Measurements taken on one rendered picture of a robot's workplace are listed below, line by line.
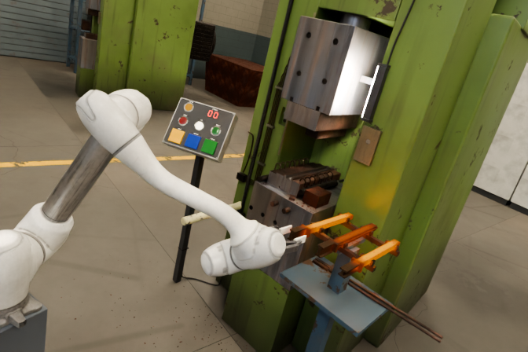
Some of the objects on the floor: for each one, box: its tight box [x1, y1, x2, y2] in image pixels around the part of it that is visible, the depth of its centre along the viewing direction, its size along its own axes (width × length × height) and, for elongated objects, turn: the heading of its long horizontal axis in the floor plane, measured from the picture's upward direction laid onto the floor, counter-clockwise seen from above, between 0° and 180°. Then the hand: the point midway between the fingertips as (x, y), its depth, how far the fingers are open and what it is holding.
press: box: [75, 0, 216, 112], centre depth 633 cm, size 220×123×290 cm, turn 94°
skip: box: [205, 53, 264, 108], centre depth 893 cm, size 120×189×85 cm, turn 4°
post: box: [173, 156, 204, 283], centre depth 232 cm, size 4×4×108 cm
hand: (293, 235), depth 144 cm, fingers open, 7 cm apart
